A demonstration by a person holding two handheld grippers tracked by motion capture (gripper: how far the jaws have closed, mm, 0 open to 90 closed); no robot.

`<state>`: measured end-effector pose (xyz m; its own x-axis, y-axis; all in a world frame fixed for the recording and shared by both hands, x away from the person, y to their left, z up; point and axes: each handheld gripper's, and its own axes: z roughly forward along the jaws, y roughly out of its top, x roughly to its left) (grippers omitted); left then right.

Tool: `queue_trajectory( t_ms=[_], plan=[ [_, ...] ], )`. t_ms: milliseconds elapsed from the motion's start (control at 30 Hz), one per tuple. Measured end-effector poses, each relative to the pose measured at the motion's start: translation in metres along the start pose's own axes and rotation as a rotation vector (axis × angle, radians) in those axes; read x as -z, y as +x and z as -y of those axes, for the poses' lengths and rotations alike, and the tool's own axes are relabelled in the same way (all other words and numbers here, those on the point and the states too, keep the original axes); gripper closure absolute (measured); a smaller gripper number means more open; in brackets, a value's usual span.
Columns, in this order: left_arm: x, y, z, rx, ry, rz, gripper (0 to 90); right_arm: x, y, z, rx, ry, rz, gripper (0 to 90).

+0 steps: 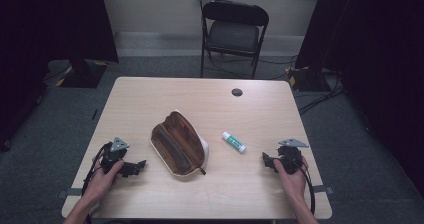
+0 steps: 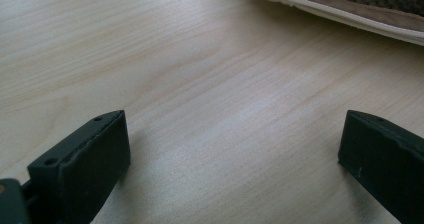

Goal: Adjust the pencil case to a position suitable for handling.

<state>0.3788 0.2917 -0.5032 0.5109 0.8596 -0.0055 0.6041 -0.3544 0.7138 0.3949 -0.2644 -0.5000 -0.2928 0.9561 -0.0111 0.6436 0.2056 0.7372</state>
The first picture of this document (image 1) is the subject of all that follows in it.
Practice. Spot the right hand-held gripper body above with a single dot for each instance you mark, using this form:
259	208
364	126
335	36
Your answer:
291	154

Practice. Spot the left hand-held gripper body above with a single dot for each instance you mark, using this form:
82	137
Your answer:
115	152

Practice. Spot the white glue stick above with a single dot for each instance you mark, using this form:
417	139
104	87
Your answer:
234	142

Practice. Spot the brown pencil case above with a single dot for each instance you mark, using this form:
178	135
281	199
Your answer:
178	144

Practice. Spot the person's right hand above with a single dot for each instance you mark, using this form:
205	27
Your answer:
293	184

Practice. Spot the person's left hand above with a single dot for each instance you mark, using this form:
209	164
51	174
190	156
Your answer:
100	184

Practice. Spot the black stand base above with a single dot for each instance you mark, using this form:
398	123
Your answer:
83	75
308	80

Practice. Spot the dark curtain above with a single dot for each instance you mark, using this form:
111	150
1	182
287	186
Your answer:
376	67
50	44

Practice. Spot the black folding chair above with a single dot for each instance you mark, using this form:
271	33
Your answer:
235	34

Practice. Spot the grey table bracket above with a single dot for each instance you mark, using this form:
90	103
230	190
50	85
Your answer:
324	189
68	193

